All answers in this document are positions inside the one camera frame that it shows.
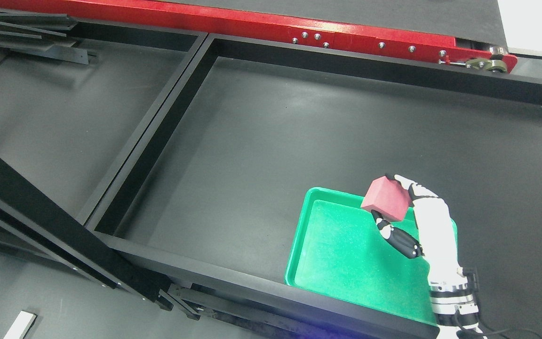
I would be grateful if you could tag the red conveyor frame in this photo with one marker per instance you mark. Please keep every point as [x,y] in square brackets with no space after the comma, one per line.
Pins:
[367,39]

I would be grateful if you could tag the green plastic tray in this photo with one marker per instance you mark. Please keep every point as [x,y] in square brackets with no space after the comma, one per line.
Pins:
[338,252]

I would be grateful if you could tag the black metal shelf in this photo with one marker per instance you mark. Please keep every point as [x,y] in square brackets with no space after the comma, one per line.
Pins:
[212,191]
[81,102]

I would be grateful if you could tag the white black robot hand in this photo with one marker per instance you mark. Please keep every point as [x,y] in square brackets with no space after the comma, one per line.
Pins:
[437,242]

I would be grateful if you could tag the pink foam block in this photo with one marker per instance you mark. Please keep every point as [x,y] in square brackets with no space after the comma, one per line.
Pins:
[388,198]

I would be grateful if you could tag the white desk with T-leg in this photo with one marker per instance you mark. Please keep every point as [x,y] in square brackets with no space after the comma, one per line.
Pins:
[21,325]

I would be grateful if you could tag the black metal shelf left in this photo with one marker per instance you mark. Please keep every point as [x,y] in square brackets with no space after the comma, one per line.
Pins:
[81,102]

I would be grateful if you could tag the silver white robot forearm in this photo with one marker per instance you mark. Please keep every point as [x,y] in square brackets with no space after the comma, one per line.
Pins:
[455,309]

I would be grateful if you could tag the black metal shelf right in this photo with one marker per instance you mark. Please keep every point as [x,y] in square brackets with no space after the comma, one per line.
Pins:
[212,191]

